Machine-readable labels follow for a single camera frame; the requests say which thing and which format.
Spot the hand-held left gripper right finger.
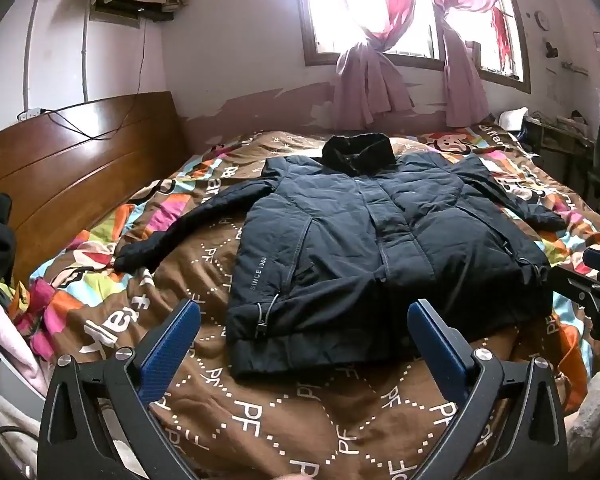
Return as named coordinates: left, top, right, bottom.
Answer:
left=407, top=299, right=568, bottom=480

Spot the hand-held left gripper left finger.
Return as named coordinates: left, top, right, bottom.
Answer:
left=39, top=299, right=203, bottom=480

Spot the black padded jacket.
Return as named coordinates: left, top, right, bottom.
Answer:
left=115, top=132, right=568, bottom=381

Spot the brown printed blanket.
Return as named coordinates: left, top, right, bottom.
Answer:
left=0, top=120, right=600, bottom=480

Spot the cluttered desk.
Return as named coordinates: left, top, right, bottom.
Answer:
left=525, top=114, right=596, bottom=171

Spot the white bag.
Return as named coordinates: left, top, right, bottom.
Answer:
left=497, top=110, right=526, bottom=134

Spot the pink cloth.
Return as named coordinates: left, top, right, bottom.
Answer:
left=0, top=287, right=46, bottom=396

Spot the wooden headboard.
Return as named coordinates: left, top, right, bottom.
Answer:
left=0, top=91, right=191, bottom=286

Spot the narrow pink curtain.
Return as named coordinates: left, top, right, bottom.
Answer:
left=425, top=0, right=491, bottom=128

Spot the wide pink curtain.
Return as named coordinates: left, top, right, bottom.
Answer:
left=310, top=0, right=418, bottom=129

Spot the thin black cable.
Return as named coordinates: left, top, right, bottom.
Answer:
left=45, top=17, right=148, bottom=141

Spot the white wall pipe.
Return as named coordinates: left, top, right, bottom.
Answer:
left=81, top=5, right=91, bottom=103

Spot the white wall conduit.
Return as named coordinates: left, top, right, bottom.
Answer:
left=22, top=0, right=47, bottom=111

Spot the black wall shelf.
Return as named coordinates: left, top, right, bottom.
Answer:
left=91, top=2, right=174, bottom=25

